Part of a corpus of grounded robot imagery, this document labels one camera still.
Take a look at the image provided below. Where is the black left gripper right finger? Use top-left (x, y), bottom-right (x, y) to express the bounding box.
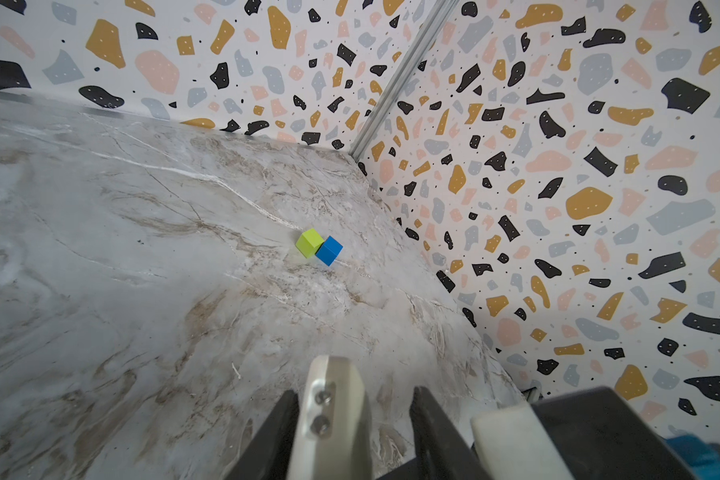
top-left (409, 386), bottom-right (491, 480)

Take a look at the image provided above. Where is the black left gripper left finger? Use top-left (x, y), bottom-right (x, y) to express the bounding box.
top-left (225, 390), bottom-right (299, 480)

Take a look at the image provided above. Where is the white remote control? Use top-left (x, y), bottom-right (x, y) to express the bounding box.
top-left (287, 355), bottom-right (373, 479)

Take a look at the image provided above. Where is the blue cube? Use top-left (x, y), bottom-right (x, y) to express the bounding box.
top-left (315, 236), bottom-right (343, 266)

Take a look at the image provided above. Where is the green cube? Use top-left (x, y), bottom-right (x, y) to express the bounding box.
top-left (296, 228), bottom-right (324, 258)

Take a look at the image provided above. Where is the aluminium corner post right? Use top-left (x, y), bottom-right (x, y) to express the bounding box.
top-left (349, 0), bottom-right (458, 162)

